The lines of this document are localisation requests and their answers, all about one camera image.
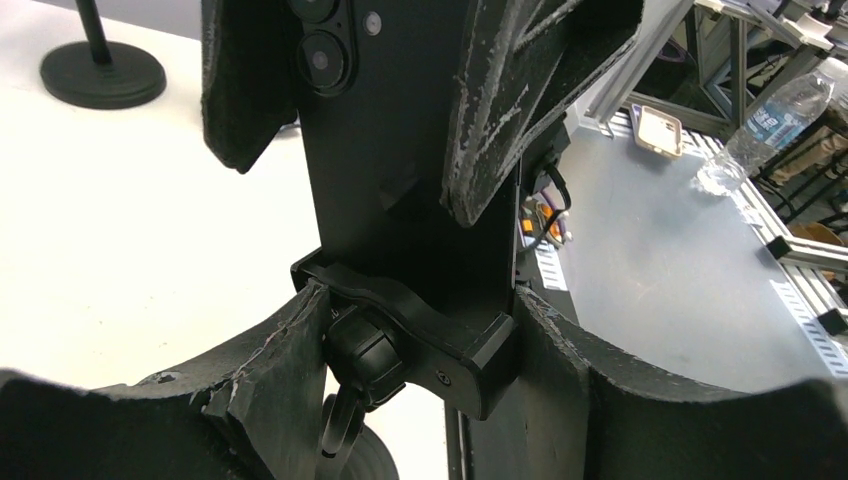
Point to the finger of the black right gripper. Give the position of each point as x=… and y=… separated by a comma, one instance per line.
x=248, y=90
x=522, y=64

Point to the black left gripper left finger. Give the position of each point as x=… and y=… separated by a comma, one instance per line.
x=250, y=408

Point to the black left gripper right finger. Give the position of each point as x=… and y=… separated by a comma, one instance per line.
x=594, y=411

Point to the black phone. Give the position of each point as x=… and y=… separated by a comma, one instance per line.
x=380, y=80

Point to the black phone stand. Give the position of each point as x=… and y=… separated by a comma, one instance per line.
x=99, y=74
x=382, y=336

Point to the clear plastic water bottle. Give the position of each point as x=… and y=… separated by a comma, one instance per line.
x=771, y=128

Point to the white slotted cable duct right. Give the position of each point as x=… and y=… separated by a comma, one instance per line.
x=550, y=267

